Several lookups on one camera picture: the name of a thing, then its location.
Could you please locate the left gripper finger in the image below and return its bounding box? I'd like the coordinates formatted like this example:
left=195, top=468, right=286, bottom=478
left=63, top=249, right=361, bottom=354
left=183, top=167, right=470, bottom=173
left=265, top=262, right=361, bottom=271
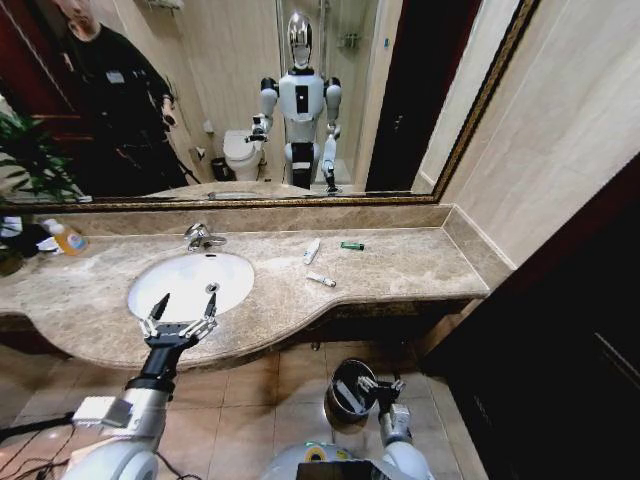
left=137, top=292, right=172, bottom=339
left=184, top=292, right=221, bottom=343

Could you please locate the round metal trash bin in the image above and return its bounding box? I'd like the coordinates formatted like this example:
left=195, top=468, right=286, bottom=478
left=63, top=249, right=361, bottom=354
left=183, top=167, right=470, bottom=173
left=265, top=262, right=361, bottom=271
left=323, top=357, right=387, bottom=430

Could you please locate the white scrap of trash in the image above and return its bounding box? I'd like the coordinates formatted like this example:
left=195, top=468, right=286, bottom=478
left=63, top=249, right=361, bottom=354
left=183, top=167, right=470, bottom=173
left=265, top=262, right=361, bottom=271
left=333, top=379, right=367, bottom=415

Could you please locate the white oval sink basin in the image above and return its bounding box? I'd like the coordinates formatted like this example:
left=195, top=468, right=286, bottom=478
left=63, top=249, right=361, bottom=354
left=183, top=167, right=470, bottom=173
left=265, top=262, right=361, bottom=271
left=126, top=251, right=257, bottom=322

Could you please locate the chrome faucet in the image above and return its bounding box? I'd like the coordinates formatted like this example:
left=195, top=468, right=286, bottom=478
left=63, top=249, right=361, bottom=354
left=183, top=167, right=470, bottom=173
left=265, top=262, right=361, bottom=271
left=183, top=222, right=229, bottom=253

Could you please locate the orange soap bottle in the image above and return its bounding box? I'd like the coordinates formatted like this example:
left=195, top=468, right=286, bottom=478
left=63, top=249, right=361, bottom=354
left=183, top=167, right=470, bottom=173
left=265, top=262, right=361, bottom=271
left=41, top=217, right=91, bottom=258

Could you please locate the white robot front shell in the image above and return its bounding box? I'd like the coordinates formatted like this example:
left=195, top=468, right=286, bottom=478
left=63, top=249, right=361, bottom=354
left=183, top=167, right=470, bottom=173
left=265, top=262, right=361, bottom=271
left=258, top=438, right=397, bottom=480

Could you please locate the green potted plant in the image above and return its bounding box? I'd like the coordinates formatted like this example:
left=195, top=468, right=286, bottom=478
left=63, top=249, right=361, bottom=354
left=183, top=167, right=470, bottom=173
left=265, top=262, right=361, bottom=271
left=0, top=202, right=51, bottom=277

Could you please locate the dark wooden door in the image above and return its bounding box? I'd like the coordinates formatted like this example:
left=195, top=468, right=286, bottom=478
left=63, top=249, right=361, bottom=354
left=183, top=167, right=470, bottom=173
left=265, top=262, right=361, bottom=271
left=418, top=149, right=640, bottom=480

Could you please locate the black floor cable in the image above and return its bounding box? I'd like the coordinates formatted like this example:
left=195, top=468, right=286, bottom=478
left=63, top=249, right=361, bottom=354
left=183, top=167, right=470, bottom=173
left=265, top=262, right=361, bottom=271
left=0, top=410, right=77, bottom=480

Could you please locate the gold framed wall mirror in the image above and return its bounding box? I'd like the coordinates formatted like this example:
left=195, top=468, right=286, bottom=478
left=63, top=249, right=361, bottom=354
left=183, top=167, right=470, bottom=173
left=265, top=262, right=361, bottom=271
left=0, top=0, right=542, bottom=215

